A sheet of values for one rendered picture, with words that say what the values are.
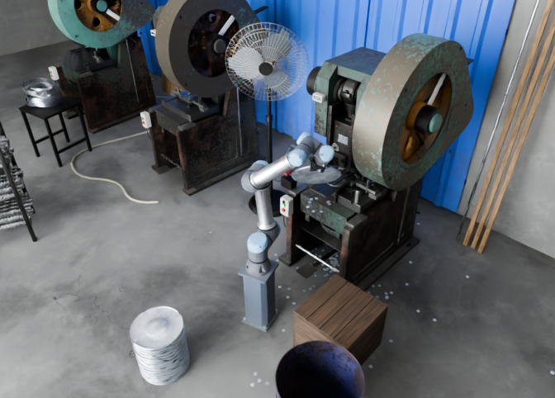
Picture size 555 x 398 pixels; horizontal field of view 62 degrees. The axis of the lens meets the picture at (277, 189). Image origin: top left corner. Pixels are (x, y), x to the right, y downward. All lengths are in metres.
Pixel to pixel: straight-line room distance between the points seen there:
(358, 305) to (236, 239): 1.31
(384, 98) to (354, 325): 1.25
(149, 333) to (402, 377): 1.47
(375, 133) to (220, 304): 1.64
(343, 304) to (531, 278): 1.57
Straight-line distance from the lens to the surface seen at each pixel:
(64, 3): 4.97
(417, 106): 2.58
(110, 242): 3.93
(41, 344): 3.39
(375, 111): 2.28
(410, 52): 2.38
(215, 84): 3.78
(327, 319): 2.73
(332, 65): 2.79
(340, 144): 2.91
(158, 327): 2.78
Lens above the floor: 2.45
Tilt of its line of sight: 35 degrees down
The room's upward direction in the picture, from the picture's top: straight up
